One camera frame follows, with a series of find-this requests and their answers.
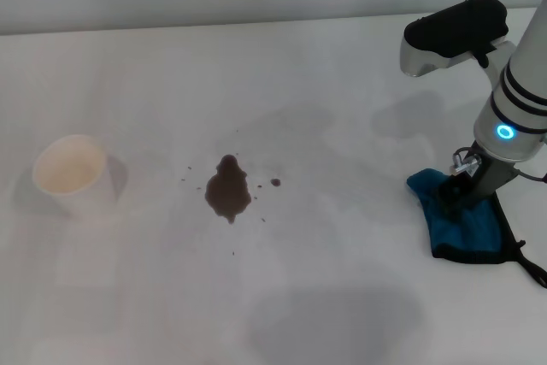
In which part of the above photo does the dark liquid stain puddle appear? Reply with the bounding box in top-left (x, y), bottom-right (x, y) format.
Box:
top-left (205, 154), bottom-right (251, 226)

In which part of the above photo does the white paper cup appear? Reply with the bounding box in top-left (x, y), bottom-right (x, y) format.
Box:
top-left (32, 134), bottom-right (119, 219)

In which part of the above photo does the blue rag with black trim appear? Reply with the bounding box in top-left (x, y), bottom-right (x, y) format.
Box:
top-left (405, 168), bottom-right (547, 289)

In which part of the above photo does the silver cable connector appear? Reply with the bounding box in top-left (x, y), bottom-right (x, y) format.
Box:
top-left (449, 146), bottom-right (483, 177)

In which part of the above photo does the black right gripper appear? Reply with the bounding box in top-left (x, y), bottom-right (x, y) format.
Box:
top-left (435, 142), bottom-right (521, 217)

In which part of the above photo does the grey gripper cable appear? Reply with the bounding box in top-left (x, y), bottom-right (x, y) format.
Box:
top-left (517, 169), bottom-right (547, 185)

